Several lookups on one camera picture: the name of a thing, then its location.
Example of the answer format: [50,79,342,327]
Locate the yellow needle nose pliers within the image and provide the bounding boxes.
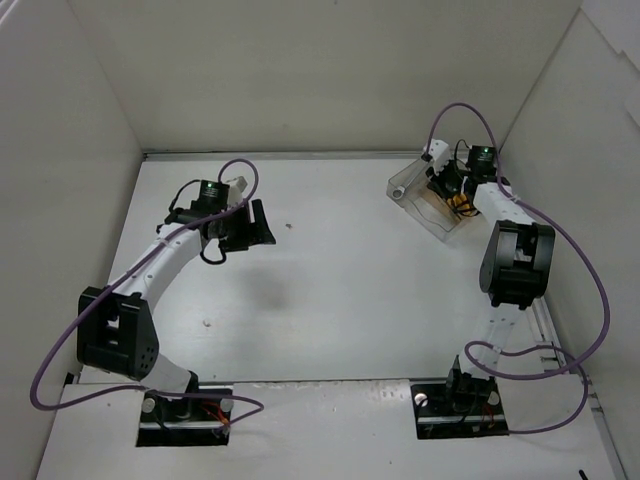
[446,193,479,217]

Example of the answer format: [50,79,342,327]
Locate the large silver ratchet wrench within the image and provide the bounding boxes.
[389,159,427,200]

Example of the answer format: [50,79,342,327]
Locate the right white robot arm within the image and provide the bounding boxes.
[424,140,555,412]

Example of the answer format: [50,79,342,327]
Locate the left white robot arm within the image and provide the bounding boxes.
[76,176,276,420]

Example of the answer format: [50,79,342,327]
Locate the clear plastic organizer container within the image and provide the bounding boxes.
[386,166,481,243]

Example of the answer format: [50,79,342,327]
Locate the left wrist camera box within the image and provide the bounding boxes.
[225,176,248,206]

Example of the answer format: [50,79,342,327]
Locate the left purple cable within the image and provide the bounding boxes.
[30,158,265,432]

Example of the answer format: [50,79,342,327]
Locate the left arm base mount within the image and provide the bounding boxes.
[136,386,234,447]

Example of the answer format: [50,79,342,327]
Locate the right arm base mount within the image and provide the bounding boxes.
[410,360,509,440]

